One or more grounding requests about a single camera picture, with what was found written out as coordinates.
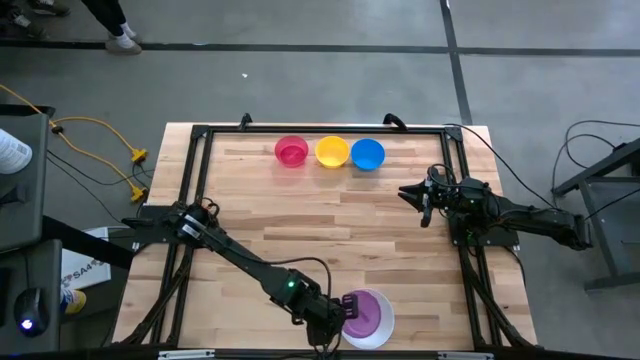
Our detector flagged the thin black floor cable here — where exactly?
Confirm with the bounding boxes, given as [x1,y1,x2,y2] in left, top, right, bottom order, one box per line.
[46,149,154,214]

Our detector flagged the black aluminium table frame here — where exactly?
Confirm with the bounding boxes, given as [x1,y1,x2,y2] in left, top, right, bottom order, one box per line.
[112,123,539,351]

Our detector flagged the black power cable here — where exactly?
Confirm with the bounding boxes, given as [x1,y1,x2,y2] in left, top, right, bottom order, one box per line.
[443,122,559,210]

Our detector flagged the person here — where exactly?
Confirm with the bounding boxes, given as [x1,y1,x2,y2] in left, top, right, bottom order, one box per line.
[60,288,87,315]
[79,0,144,56]
[0,0,71,40]

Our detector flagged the dark grey desk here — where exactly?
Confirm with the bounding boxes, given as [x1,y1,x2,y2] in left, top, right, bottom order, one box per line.
[0,238,64,356]

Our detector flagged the dark grey cabinet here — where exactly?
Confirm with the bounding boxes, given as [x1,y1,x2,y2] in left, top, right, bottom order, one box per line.
[0,104,56,254]

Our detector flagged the black metal stand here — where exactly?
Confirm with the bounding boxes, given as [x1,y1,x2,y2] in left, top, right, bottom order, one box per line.
[552,137,640,292]

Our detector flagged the silver frame bracket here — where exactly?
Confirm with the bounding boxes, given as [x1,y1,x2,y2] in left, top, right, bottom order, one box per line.
[158,349,216,360]
[438,351,495,360]

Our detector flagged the white labelled bottle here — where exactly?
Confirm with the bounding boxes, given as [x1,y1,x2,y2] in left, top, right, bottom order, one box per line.
[0,128,33,175]

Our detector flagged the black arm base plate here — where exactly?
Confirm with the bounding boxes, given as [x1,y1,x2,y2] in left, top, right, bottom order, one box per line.
[447,205,521,249]
[132,203,201,246]

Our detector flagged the blue plastic bowl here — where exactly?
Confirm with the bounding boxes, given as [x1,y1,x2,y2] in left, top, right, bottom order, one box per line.
[350,138,387,172]

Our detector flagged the black computer mouse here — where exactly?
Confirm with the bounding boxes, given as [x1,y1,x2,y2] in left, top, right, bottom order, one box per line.
[13,287,50,337]

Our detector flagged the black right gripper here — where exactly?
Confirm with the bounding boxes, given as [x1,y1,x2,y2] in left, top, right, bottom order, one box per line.
[398,178,454,229]

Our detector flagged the white printed cardboard box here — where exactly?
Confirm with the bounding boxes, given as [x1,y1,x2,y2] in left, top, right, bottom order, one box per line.
[60,227,112,290]

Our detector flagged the purple plastic bowl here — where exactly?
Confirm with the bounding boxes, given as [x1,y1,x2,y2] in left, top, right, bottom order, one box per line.
[344,290,382,339]

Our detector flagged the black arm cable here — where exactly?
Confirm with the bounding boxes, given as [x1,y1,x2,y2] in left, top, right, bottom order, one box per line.
[267,256,334,301]

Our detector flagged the large white bowl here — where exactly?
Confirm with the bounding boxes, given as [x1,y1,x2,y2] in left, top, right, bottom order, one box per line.
[342,288,396,350]

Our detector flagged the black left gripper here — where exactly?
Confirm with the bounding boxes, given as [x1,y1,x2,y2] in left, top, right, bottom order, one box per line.
[292,287,359,347]

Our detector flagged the yellow extension cable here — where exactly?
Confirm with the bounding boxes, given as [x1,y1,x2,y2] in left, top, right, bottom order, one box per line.
[0,83,149,204]
[49,115,148,164]

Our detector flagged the looped black floor cable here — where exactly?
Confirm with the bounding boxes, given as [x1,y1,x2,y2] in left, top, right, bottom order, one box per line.
[549,119,640,221]

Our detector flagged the black strap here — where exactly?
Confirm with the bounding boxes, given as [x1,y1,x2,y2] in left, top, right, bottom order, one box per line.
[42,215,135,270]

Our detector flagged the pink plastic bowl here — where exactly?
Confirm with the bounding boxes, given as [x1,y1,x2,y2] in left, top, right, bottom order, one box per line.
[274,135,310,168]

